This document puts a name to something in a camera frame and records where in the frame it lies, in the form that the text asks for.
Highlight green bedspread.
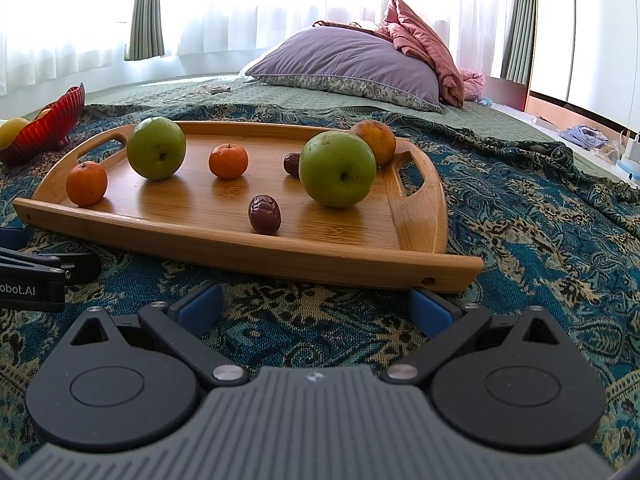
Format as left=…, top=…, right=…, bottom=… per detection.
left=85, top=72, right=603, bottom=176

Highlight purple pillow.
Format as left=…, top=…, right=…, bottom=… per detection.
left=244, top=26, right=443, bottom=113

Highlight red glass bowl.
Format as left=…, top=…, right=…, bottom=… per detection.
left=0, top=85, right=86, bottom=166

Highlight small pink cloth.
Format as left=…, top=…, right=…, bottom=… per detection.
left=459, top=67, right=486, bottom=104

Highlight green curtain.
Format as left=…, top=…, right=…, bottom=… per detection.
left=501, top=0, right=539, bottom=84
left=124, top=0, right=166, bottom=61

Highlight yellow lemon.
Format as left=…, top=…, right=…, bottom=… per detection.
left=0, top=117, right=31, bottom=150

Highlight lilac clothes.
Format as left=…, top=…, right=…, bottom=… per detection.
left=558, top=124, right=609, bottom=150

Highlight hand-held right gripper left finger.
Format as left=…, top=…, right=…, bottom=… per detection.
left=70, top=282, right=251, bottom=387

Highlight green apple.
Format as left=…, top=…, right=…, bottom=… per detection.
left=126, top=117, right=187, bottom=181
left=299, top=130, right=377, bottom=209

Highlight white device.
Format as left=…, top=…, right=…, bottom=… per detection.
left=615, top=130, right=640, bottom=179

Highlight white sheer curtain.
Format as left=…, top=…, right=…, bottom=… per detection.
left=0, top=0, right=521, bottom=96

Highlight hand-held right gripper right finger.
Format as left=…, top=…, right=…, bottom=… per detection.
left=380, top=287, right=568, bottom=386

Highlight small orange tangerine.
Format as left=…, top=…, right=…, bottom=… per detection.
left=208, top=143, right=249, bottom=180
left=66, top=161, right=109, bottom=207

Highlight white wardrobe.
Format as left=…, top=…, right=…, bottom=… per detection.
left=487, top=0, right=640, bottom=133

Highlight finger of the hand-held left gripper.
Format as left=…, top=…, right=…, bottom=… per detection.
left=0, top=227, right=29, bottom=250
left=0, top=247, right=102, bottom=285

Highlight large orange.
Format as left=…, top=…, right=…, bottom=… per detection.
left=349, top=120, right=397, bottom=167

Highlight blue patterned blanket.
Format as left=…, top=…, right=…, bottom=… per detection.
left=0, top=102, right=640, bottom=466

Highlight pink quilt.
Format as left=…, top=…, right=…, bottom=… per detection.
left=314, top=0, right=466, bottom=107

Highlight wooden serving tray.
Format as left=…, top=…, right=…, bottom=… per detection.
left=12, top=120, right=484, bottom=294

